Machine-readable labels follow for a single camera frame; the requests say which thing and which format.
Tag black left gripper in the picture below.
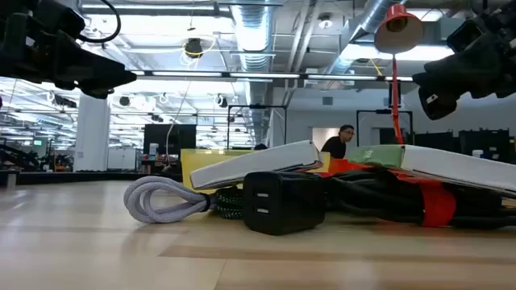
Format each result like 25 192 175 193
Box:
0 0 138 100

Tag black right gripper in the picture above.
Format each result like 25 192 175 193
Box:
412 23 516 122

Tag white product box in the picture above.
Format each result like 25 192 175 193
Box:
347 143 516 199
189 139 325 191

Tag black cable with red strap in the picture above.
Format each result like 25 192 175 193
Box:
326 176 516 229

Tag grey braided cable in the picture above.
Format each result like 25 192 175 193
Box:
123 176 217 225

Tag green braided cable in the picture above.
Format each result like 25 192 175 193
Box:
213 185 245 221

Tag red plastic bin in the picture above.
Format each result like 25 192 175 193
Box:
328 157 366 175

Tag yellow plastic bin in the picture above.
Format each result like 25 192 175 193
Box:
180 147 332 191

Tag white pillar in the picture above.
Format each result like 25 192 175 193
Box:
73 93 111 173

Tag black storage cases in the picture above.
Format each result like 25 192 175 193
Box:
414 128 512 162

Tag red desk lamp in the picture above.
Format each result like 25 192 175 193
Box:
373 2 425 146

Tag black cabinet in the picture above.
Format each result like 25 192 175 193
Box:
143 123 198 164

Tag person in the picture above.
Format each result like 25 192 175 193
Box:
320 124 356 160

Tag overhead light bar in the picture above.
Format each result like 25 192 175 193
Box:
129 69 415 82

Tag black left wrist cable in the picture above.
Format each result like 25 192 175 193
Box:
78 0 123 44

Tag black metal frame stand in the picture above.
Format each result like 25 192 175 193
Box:
356 108 414 147
227 103 288 151

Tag silver ventilation duct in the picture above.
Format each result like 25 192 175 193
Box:
229 0 277 73
322 0 408 76

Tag black dome camera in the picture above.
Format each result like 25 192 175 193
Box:
184 37 204 60

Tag black USB wall charger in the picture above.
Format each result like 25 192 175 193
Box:
242 171 327 237

